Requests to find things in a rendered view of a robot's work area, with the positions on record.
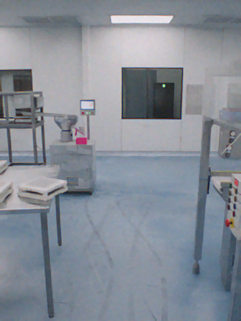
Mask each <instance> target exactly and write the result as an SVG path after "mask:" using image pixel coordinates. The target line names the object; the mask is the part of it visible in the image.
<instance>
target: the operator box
mask: <svg viewBox="0 0 241 321"><path fill-rule="evenodd" d="M235 179H237V180H238V187H236V185H235ZM231 183H232V189H230V190H231V191H232V194H234V195H231V196H230V197H231V203H229V205H230V209H232V211H235V215H236V216H235V217H233V216H232V211H231V210H230V211H228V213H227V218H228V219H229V220H230V219H231V218H233V219H234V226H235V227H234V228H233V229H232V228H230V227H229V228H230V230H231V232H232V233H233V234H234V236H235V237H236V239H237V240H238V241H239V240H240V241H241V195H240V194H241V174H232V175H231ZM233 187H234V188H237V190H238V193H237V194H235V190H234V188H233ZM239 193H240V194H239ZM235 196H237V200H238V201H239V202H238V201H237V202H234V197H235ZM232 203H233V204H232ZM234 203H235V204H236V210H234V209H233V205H234ZM239 203H240V204H239ZM238 209H239V211H238ZM236 228H237V230H236Z"/></svg>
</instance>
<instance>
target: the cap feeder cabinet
mask: <svg viewBox="0 0 241 321"><path fill-rule="evenodd" d="M49 159H50V165H60V172H59V176H58V177H59V179H60V180H64V181H67V183H66V187H67V191H89V192H90V195H92V194H91V191H93V187H94V185H95V180H96V164H95V139H90V140H88V144H87V145H76V140H75V139H73V140H72V141H67V142H65V141H61V139H56V140H55V141H53V142H52V143H50V144H49Z"/></svg>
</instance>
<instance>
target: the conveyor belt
mask: <svg viewBox="0 0 241 321"><path fill-rule="evenodd" d="M220 181H231V176H212V177H211V182H212V183H213V184H214V186H215V187H216V188H217V190H218V191H219V192H220V193H223V192H221V191H220V189H221V188H229V187H225V186H220Z"/></svg>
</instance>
